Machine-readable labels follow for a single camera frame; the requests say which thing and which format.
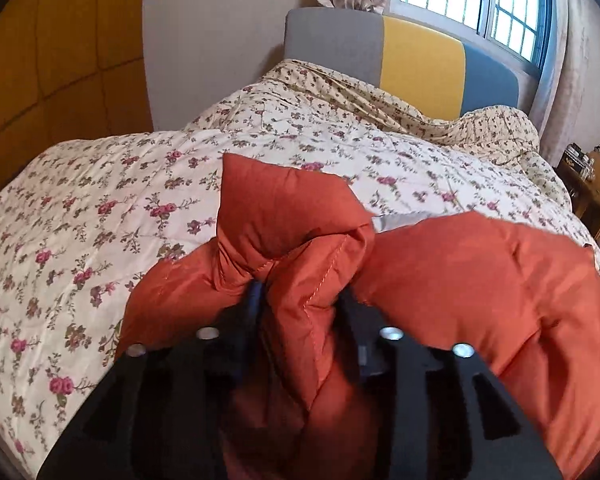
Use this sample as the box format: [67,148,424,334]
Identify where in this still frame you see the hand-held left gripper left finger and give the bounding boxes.
[37,280,267,480]

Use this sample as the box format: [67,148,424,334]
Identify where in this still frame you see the wooden nightstand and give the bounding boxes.
[557,146,600,282]

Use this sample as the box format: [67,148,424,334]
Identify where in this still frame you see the orange quilted jacket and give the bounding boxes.
[115,152,600,480]

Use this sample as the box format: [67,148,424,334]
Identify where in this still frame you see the small black box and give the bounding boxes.
[561,145,595,172]

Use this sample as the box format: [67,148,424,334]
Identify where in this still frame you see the yellow wooden wardrobe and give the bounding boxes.
[0,0,154,211]

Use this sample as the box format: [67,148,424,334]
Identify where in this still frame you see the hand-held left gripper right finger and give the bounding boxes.
[337,289,564,480]

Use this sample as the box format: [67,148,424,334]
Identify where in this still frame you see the grey yellow blue headboard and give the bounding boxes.
[285,7,521,126]

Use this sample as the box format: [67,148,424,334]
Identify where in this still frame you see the floral quilt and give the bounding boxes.
[0,57,600,479]

